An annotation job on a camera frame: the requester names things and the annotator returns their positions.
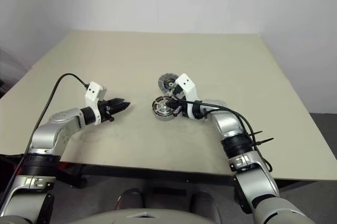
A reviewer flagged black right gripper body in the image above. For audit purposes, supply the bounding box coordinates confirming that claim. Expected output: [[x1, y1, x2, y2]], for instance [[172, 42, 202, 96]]
[[170, 85, 189, 116]]

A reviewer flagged grey robot torso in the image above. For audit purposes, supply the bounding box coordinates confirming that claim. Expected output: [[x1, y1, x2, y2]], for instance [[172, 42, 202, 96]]
[[81, 204, 211, 224]]

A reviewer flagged black cable tie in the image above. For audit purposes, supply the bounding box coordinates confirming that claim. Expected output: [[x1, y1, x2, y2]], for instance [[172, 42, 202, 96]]
[[252, 130, 274, 148]]

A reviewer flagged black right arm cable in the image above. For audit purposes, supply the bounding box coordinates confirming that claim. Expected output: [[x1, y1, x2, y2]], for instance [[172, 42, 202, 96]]
[[181, 99, 274, 173]]

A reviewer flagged round grey motor housing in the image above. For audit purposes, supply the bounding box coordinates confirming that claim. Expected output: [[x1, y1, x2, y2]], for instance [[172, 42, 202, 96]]
[[151, 94, 183, 122]]

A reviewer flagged round grey motor lid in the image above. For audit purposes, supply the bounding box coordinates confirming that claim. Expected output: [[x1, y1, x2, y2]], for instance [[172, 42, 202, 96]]
[[157, 72, 182, 95]]

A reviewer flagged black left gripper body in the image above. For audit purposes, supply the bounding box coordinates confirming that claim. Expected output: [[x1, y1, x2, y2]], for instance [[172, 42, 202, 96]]
[[98, 99, 116, 123]]

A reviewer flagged dark rounded shape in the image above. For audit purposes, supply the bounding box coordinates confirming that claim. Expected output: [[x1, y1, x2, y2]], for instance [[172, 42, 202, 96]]
[[115, 188, 145, 211]]

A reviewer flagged silver spoked rotor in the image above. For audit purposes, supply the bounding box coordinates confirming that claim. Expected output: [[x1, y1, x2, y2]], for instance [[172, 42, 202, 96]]
[[157, 101, 172, 116]]

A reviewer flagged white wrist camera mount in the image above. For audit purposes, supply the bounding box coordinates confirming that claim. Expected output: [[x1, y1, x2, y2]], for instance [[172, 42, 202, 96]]
[[84, 81, 108, 126], [175, 74, 199, 119]]

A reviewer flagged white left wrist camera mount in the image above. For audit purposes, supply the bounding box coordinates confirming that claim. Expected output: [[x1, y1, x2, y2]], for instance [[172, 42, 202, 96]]
[[84, 81, 108, 126]]

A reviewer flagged black table frame bar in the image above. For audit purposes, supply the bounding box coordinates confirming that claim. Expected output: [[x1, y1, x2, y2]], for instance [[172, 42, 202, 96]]
[[59, 162, 237, 184]]

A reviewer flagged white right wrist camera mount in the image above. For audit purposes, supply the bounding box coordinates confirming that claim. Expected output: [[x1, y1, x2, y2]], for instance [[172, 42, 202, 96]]
[[175, 74, 199, 119]]

